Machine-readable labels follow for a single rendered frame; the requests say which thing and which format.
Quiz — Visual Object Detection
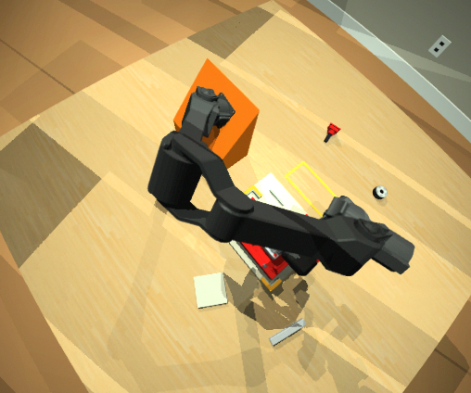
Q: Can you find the black toy car wheel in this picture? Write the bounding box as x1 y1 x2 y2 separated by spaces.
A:
373 185 388 199

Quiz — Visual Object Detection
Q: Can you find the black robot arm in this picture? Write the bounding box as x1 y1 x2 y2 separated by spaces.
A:
147 86 415 276

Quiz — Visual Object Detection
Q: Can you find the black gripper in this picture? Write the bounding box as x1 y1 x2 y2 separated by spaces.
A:
281 196 355 276

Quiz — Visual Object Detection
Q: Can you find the white square tile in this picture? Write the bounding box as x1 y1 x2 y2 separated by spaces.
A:
194 273 227 308

